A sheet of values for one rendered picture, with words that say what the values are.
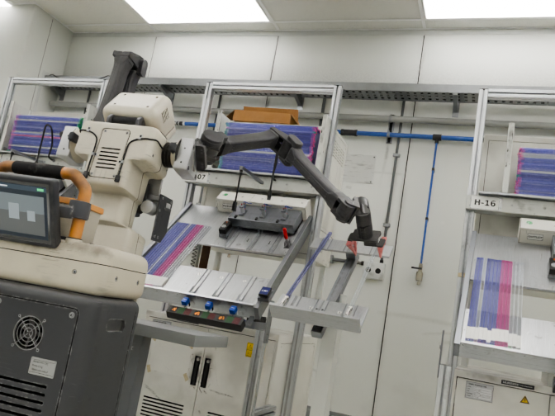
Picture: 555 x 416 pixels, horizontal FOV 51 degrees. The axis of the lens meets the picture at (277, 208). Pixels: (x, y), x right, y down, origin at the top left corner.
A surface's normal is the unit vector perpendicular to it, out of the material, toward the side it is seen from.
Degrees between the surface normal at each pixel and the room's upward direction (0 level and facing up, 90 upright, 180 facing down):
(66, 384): 90
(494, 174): 90
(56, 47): 90
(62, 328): 90
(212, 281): 43
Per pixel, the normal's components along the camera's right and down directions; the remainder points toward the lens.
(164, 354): -0.33, -0.22
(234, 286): -0.10, -0.86
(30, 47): 0.93, 0.10
